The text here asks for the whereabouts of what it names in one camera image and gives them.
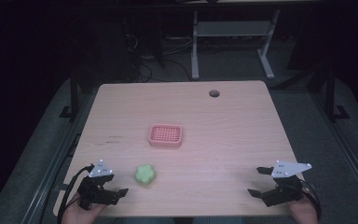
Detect person's left hand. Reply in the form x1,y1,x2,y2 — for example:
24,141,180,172
61,192,107,224

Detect metal floor rail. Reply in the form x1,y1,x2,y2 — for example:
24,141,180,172
21,88,98,224
309,91,358,208

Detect person's right hand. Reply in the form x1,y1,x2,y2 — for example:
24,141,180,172
286,196,320,224

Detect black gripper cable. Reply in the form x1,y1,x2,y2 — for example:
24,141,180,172
299,178,323,220
56,165,95,224

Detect black metal stand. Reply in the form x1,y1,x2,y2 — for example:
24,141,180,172
58,73,81,121
323,63,351,121

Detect pink soap dish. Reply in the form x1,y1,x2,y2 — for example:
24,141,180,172
147,123,184,148

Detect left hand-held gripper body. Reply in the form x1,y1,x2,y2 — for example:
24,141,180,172
76,159,116,210

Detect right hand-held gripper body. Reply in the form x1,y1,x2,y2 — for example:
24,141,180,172
261,160,313,208

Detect white metal desk frame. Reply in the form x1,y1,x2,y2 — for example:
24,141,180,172
190,8,282,81

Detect tangle of floor cables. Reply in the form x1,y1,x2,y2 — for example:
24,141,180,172
124,31,194,84

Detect green flower-shaped soap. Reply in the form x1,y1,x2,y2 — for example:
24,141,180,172
134,163,157,187

